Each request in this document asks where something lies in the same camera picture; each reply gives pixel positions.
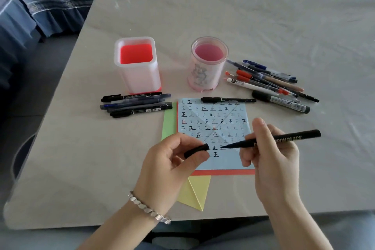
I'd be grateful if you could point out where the pile of assorted pens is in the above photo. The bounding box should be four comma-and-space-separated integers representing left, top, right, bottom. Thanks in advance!
225, 59, 320, 114

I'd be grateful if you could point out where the square white red pen holder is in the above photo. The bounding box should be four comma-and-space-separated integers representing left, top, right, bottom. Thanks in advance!
113, 36, 162, 94

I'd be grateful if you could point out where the black brush pen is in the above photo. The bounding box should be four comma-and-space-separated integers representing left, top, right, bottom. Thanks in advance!
220, 129, 321, 150

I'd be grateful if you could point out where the silver link bracelet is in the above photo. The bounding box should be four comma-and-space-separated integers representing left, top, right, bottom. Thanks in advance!
128, 190, 172, 225

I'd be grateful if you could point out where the person's left hand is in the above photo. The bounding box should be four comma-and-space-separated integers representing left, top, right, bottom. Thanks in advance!
133, 132, 211, 218

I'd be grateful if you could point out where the blue paper with writing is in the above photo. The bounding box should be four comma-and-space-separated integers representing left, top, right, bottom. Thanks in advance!
177, 98, 255, 171

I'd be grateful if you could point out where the black marker pen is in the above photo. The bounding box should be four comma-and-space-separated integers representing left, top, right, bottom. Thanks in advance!
101, 92, 155, 103

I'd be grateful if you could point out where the long grey pen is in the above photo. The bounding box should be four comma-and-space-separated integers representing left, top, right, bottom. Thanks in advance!
106, 101, 173, 113

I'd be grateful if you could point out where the round pink pen holder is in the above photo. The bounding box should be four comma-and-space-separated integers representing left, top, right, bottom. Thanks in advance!
187, 36, 229, 91

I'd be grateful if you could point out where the yellow paper sheet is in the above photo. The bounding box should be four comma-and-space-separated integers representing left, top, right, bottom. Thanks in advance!
177, 175, 212, 212

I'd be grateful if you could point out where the green paper sheet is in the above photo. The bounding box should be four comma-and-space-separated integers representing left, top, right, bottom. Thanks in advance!
161, 109, 179, 141

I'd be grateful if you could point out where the person's right hand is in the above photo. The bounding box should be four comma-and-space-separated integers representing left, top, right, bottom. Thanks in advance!
239, 117, 302, 209

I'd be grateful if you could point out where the thin black fineliner pen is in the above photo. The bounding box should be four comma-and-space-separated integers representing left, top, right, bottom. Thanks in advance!
200, 96, 257, 104

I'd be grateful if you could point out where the blue covered sofa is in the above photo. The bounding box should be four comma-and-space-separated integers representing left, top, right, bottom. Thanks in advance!
0, 0, 375, 95

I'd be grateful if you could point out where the short black pen cap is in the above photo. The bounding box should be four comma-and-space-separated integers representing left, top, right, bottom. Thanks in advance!
184, 143, 211, 159

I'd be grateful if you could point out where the black marker with barcode label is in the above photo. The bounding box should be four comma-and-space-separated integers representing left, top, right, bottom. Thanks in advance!
110, 105, 173, 118

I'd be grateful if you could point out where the red paper sheet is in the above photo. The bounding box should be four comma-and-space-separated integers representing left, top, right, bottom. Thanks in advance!
175, 101, 256, 176

